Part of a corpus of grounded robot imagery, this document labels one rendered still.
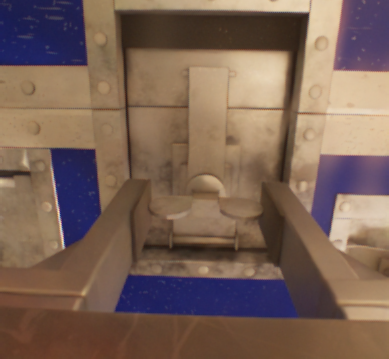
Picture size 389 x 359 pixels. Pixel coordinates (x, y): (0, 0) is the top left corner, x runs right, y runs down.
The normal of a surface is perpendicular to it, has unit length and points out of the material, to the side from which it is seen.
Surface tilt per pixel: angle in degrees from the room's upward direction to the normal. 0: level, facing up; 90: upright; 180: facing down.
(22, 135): 90
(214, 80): 90
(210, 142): 90
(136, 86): 90
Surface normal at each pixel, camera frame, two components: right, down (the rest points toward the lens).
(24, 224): -0.03, 0.30
